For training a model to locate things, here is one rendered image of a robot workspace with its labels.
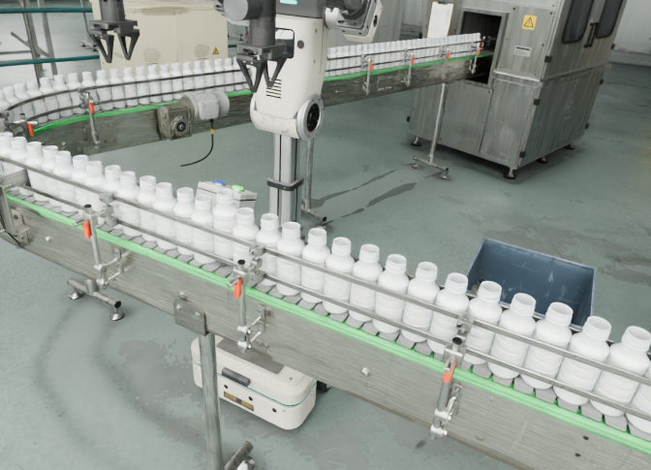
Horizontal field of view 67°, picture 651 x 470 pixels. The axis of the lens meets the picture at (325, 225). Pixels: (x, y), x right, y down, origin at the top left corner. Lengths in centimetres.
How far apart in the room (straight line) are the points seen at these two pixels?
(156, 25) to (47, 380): 342
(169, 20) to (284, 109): 353
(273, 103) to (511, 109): 318
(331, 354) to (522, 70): 370
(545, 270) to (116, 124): 187
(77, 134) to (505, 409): 199
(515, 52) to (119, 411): 380
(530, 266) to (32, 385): 203
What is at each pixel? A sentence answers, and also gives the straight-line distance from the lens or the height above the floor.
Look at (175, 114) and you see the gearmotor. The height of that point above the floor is 97.
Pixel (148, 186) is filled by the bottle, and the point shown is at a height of 115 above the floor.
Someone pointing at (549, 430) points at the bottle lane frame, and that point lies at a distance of 104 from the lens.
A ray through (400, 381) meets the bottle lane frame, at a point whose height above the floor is 92.
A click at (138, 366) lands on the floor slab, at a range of 246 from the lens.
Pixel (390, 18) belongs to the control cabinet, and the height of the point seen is 89.
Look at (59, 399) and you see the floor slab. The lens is 242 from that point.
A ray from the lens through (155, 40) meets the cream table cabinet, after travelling 506.
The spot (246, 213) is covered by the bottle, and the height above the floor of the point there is 115.
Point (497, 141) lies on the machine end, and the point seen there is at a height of 32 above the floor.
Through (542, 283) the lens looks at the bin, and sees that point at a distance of 161.
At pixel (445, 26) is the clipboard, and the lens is 486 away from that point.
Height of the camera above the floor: 167
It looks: 29 degrees down
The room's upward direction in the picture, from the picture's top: 4 degrees clockwise
